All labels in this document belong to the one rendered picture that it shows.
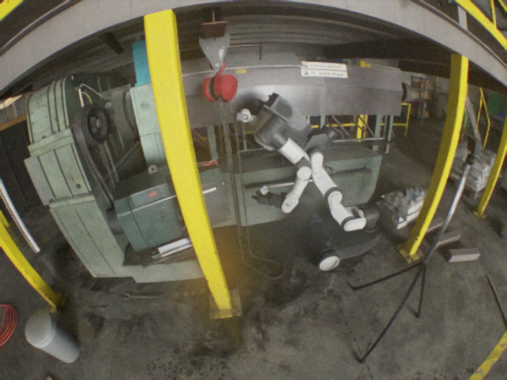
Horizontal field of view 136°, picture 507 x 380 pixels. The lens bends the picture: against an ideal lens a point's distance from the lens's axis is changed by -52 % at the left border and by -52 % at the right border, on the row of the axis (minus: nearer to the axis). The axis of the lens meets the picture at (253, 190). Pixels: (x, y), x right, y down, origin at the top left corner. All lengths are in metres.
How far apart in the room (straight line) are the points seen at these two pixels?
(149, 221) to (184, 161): 0.67
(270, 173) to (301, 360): 1.50
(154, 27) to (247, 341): 1.66
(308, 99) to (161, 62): 1.36
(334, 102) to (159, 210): 1.66
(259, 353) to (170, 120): 1.35
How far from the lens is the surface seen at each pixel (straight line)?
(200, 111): 1.73
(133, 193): 1.30
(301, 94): 1.85
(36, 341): 1.80
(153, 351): 1.64
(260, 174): 1.89
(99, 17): 0.97
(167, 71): 0.78
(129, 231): 1.44
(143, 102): 1.85
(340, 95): 2.02
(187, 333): 1.60
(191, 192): 0.88
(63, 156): 1.69
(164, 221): 1.41
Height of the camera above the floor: 1.41
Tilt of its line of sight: 31 degrees down
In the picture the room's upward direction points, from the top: 5 degrees counter-clockwise
